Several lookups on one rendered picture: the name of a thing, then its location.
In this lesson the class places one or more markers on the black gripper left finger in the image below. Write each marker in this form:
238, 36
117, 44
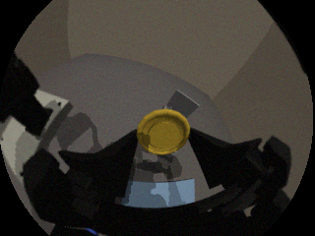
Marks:
110, 166

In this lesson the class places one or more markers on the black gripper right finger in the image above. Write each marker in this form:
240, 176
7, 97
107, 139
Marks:
216, 157

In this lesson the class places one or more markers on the yellow round plate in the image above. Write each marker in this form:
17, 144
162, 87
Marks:
163, 132

